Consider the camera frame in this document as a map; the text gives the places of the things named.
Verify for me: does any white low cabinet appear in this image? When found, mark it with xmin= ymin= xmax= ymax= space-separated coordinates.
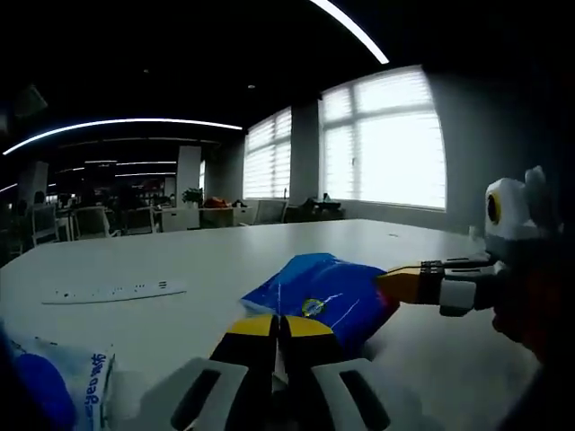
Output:
xmin=160 ymin=207 xmax=235 ymax=231

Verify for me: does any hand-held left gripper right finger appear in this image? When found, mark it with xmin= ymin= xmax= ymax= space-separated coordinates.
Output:
xmin=278 ymin=315 xmax=423 ymax=431

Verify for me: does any white flush power strip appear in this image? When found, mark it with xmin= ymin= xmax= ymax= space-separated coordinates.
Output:
xmin=40 ymin=278 xmax=189 ymax=306

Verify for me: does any row of office chairs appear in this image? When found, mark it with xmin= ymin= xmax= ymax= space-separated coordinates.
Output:
xmin=29 ymin=201 xmax=159 ymax=247

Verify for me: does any blue tissue pack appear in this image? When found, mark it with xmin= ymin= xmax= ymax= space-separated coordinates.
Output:
xmin=240 ymin=252 xmax=402 ymax=356

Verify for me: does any dark bundle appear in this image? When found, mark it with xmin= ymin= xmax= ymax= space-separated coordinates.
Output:
xmin=299 ymin=194 xmax=348 ymax=215

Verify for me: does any ceiling light strip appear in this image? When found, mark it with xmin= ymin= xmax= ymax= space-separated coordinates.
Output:
xmin=1 ymin=118 xmax=244 ymax=157
xmin=308 ymin=0 xmax=391 ymax=65

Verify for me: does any white mesh chair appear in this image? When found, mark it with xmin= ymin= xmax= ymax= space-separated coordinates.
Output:
xmin=252 ymin=199 xmax=289 ymax=226

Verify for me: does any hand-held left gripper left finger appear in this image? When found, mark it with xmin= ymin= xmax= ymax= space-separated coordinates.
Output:
xmin=141 ymin=314 xmax=276 ymax=431

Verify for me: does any green potted plant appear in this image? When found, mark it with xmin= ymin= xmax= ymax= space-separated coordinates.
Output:
xmin=181 ymin=187 xmax=205 ymax=209

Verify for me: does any blue sponge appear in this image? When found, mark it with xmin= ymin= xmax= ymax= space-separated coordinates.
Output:
xmin=0 ymin=331 xmax=117 ymax=431

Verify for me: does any narrow bright window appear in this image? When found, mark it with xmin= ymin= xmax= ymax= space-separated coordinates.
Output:
xmin=242 ymin=106 xmax=294 ymax=199

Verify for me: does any large bright window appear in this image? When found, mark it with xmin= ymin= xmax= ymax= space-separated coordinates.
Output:
xmin=318 ymin=65 xmax=448 ymax=211

